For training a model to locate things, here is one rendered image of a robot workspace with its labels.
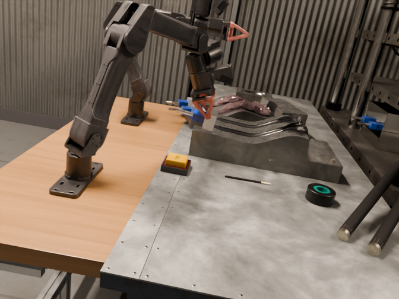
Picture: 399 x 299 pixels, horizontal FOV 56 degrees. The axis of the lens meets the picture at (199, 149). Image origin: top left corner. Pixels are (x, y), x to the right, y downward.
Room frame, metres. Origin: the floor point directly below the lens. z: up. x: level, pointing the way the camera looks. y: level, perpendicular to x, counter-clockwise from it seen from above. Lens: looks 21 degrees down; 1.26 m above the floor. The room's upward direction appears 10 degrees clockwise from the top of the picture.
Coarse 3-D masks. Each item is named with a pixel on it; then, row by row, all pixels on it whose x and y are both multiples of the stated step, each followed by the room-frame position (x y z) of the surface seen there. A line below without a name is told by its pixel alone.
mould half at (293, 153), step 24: (216, 120) 1.31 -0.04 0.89; (240, 120) 1.39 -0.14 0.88; (264, 120) 1.39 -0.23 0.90; (192, 144) 1.16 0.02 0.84; (216, 144) 1.15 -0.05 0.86; (240, 144) 1.15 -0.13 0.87; (264, 144) 1.14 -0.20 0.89; (288, 144) 1.14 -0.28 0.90; (312, 144) 1.32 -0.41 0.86; (264, 168) 1.14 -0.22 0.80; (288, 168) 1.14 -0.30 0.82; (312, 168) 1.13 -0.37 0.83; (336, 168) 1.13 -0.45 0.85
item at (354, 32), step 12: (360, 0) 2.40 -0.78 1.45; (360, 12) 2.39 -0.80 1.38; (360, 24) 2.39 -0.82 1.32; (348, 48) 2.39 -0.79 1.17; (348, 60) 2.39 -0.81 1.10; (348, 72) 2.40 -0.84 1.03; (336, 84) 2.40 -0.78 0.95; (336, 96) 2.39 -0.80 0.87; (336, 108) 2.37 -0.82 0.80; (396, 180) 1.23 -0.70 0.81
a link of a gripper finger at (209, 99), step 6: (198, 96) 1.16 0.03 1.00; (204, 96) 1.15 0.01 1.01; (192, 102) 1.14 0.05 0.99; (198, 102) 1.14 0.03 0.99; (204, 102) 1.14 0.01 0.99; (210, 102) 1.14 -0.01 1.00; (198, 108) 1.15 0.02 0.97; (210, 108) 1.15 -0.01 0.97; (204, 114) 1.15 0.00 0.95; (210, 114) 1.15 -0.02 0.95
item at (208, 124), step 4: (180, 112) 1.19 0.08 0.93; (184, 112) 1.19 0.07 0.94; (188, 112) 1.19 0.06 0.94; (196, 112) 1.18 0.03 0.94; (200, 112) 1.19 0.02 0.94; (212, 112) 1.18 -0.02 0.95; (216, 112) 1.19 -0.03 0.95; (192, 116) 1.17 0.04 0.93; (196, 116) 1.17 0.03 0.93; (200, 116) 1.17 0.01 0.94; (212, 116) 1.16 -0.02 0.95; (216, 116) 1.16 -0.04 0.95; (192, 120) 1.17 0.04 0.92; (196, 120) 1.17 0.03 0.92; (200, 120) 1.17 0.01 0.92; (204, 120) 1.16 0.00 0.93; (208, 120) 1.16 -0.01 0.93; (212, 120) 1.16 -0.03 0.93; (204, 124) 1.16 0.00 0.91; (208, 124) 1.16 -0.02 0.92; (212, 124) 1.16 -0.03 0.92; (204, 128) 1.17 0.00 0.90; (208, 128) 1.17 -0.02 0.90; (212, 128) 1.16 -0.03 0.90
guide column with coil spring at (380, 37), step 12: (396, 0) 1.98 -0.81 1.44; (384, 12) 1.99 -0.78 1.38; (384, 24) 1.98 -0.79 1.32; (384, 36) 1.98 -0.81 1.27; (372, 48) 2.00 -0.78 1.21; (372, 60) 1.98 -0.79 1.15; (372, 72) 1.98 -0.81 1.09; (360, 84) 2.01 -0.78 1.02; (360, 96) 1.98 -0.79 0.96; (360, 108) 1.98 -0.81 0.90
